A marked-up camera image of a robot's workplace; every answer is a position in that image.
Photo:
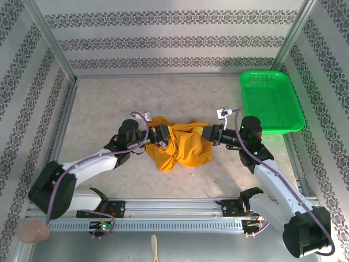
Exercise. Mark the yellow t-shirt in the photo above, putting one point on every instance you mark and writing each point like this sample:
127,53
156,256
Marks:
188,147

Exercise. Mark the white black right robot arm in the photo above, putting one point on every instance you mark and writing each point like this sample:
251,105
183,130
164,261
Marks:
275,185

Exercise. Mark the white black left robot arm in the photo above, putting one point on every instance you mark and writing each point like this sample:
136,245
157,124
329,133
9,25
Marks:
90,166

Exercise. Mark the green plastic mesh basket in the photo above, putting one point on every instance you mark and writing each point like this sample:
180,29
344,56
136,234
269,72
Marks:
272,103

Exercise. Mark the small circuit board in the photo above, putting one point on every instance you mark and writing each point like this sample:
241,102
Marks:
252,223
101,226

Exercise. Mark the cream wooden spoon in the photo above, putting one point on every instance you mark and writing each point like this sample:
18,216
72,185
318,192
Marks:
154,245

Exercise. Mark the translucent pink cup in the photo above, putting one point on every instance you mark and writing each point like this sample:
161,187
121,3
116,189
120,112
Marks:
34,232

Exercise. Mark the aluminium frame bar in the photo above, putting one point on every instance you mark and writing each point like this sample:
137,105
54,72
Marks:
163,75

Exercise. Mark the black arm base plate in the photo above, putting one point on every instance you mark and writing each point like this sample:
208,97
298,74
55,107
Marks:
229,208
118,208

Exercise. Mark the long aluminium mounting rail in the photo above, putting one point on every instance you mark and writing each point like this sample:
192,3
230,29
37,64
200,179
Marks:
174,208

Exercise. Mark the aluminium frame post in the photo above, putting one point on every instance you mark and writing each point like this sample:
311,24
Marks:
52,41
294,35

